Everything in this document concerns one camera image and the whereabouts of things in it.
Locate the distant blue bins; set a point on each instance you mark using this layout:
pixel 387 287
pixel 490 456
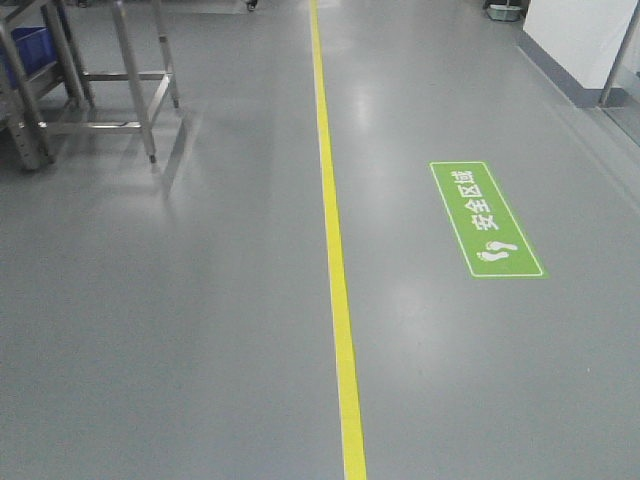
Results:
pixel 35 47

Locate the green floor safety sign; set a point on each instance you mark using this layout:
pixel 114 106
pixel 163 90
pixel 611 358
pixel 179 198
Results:
pixel 492 242

